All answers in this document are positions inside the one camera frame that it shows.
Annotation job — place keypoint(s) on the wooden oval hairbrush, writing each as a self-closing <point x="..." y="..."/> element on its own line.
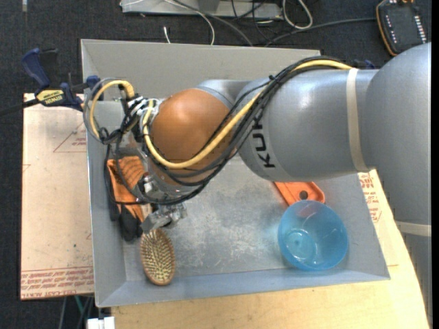
<point x="157" y="259"/>

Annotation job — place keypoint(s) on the orange and black glove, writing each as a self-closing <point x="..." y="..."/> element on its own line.
<point x="128" y="177"/>

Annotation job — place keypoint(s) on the grey metal bin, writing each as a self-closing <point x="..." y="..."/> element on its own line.
<point x="233" y="238"/>

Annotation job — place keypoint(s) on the clear blue plastic bowl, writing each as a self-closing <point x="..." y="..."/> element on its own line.
<point x="310" y="238"/>

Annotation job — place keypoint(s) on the brown cardboard board red print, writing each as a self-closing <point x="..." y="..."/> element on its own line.
<point x="55" y="190"/>

